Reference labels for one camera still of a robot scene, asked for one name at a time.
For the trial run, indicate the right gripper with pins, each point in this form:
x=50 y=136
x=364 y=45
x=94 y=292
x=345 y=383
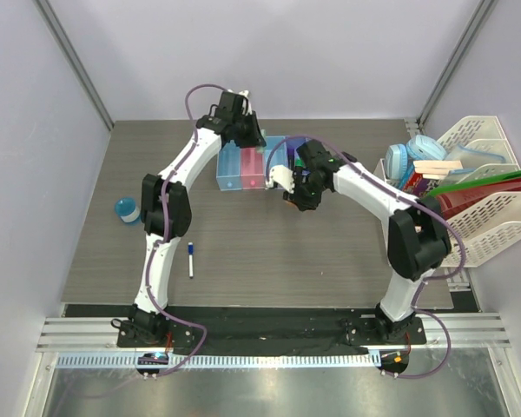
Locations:
x=297 y=198

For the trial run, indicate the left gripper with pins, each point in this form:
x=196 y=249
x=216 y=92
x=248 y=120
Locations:
x=255 y=138

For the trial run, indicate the green capped black highlighter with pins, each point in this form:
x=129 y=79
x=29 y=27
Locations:
x=299 y=164

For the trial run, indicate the green utility knife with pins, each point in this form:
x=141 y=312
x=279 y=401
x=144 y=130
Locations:
x=261 y=148

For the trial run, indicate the purple plastic box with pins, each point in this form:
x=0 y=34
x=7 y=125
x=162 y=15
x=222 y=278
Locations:
x=291 y=147

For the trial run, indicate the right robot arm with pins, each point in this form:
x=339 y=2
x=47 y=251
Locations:
x=417 y=236

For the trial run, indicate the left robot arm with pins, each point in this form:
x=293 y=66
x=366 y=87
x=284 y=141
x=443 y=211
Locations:
x=165 y=205

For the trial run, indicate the pink plastic box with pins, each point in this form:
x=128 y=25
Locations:
x=252 y=169

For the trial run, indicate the light blue box left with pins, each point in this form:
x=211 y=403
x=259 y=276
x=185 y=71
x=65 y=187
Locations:
x=228 y=168

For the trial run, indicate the light blue box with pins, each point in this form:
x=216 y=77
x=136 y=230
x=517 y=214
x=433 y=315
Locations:
x=228 y=168
x=280 y=154

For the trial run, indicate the light blue box middle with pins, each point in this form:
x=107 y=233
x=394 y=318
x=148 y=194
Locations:
x=280 y=154

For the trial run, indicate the white mesh basket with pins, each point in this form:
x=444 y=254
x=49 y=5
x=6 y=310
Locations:
x=379 y=170

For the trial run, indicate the wooden stick bundle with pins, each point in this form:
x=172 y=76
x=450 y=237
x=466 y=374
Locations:
x=435 y=169

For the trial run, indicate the blue capped white marker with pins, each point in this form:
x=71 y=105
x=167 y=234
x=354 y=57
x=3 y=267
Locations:
x=191 y=270

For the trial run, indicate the white mesh file rack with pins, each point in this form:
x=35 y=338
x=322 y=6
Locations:
x=492 y=223

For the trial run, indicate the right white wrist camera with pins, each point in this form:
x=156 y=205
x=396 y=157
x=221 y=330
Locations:
x=280 y=176

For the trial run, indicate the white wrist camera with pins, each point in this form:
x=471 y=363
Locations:
x=246 y=106
x=280 y=176

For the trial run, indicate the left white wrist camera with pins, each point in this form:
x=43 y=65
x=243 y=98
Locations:
x=246 y=106

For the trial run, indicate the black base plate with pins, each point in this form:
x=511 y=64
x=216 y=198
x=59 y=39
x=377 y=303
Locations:
x=232 y=327

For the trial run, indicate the white slotted cable duct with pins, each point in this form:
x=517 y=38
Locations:
x=143 y=361

